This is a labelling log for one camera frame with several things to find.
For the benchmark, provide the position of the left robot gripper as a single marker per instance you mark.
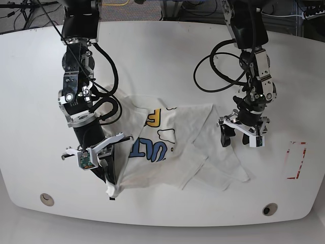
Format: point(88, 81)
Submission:
point(244, 121)

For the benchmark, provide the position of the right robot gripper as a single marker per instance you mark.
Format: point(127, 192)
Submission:
point(93, 139)

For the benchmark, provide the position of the white printed T-shirt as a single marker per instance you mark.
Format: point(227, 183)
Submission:
point(170, 145)

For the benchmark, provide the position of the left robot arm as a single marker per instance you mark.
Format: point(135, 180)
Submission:
point(245, 24)

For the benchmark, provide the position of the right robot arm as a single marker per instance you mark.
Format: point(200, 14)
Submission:
point(86, 106)

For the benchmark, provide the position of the red tape rectangle marking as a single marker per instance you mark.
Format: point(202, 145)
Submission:
point(294, 159)

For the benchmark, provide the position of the white power strip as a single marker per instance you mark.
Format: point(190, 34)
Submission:
point(314, 12)

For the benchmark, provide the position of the black tripod stand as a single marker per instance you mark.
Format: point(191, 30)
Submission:
point(27, 10)

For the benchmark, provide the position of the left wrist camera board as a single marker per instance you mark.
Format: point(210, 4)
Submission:
point(256, 141)

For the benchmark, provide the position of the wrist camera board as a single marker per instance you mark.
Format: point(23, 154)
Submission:
point(86, 161)
point(256, 141)

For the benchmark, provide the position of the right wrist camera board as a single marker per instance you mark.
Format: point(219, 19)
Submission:
point(86, 161)

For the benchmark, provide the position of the left table cable grommet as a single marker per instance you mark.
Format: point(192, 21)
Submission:
point(46, 199)

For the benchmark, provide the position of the table cable grommet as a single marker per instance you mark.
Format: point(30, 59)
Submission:
point(46, 199)
point(270, 209)

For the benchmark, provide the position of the right table cable grommet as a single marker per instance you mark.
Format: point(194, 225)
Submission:
point(270, 209)

